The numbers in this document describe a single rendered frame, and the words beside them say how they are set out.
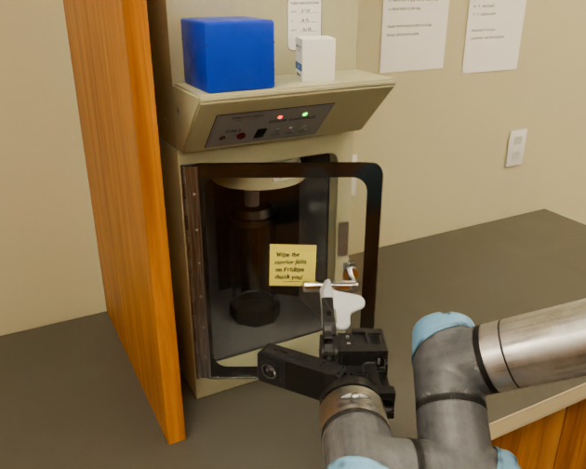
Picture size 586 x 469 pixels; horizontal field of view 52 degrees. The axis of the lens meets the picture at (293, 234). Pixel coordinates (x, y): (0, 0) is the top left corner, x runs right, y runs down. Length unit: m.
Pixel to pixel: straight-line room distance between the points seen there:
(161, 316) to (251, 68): 0.39
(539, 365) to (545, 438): 0.72
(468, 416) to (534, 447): 0.70
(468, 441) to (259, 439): 0.49
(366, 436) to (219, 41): 0.51
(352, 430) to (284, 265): 0.42
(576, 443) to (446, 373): 0.82
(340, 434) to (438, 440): 0.10
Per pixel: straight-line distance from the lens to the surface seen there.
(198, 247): 0.98
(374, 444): 0.62
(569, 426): 1.42
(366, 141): 1.64
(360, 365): 0.76
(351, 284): 0.96
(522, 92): 1.99
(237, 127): 0.89
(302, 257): 0.98
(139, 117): 0.82
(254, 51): 0.84
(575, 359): 0.66
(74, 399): 1.21
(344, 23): 1.03
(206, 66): 0.82
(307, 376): 0.74
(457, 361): 0.68
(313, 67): 0.92
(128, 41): 0.81
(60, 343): 1.38
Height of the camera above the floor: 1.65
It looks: 23 degrees down
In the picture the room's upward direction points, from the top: straight up
